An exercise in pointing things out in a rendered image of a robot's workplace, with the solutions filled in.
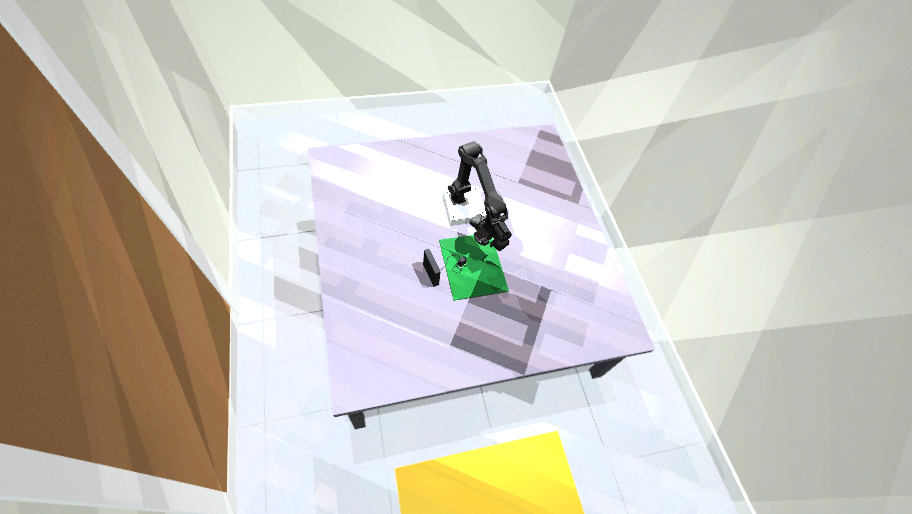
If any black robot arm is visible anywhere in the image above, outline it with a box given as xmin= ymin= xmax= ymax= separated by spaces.
xmin=448 ymin=141 xmax=512 ymax=246

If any green circuit board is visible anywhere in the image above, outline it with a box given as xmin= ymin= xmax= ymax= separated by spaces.
xmin=439 ymin=235 xmax=509 ymax=301

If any black cooling fan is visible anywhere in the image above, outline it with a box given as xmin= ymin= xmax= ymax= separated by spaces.
xmin=423 ymin=248 xmax=441 ymax=287

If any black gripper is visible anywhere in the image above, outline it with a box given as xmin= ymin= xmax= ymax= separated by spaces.
xmin=470 ymin=214 xmax=510 ymax=251

